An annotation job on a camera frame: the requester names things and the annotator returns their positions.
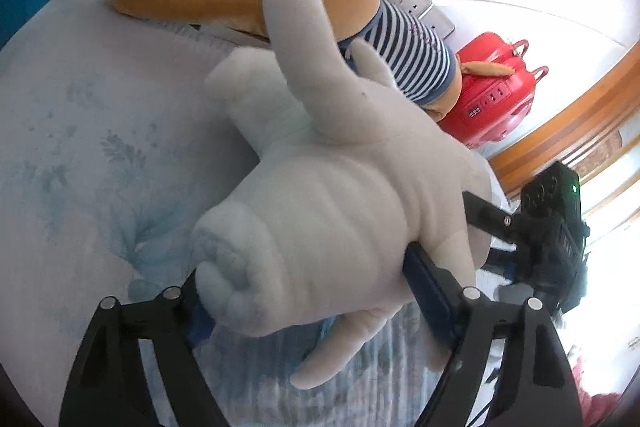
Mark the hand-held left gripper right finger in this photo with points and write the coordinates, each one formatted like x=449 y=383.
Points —
x=430 y=288

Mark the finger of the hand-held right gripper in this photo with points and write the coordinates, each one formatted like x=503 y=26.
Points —
x=502 y=257
x=492 y=216

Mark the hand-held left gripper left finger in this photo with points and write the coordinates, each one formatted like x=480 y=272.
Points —
x=200 y=324

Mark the white plush toy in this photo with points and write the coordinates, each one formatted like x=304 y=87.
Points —
x=325 y=207

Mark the wooden headboard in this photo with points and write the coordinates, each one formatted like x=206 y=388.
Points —
x=560 y=127

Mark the red toy suitcase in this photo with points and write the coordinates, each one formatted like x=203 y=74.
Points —
x=492 y=117

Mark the pink cloth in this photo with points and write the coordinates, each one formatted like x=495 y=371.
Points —
x=597 y=387

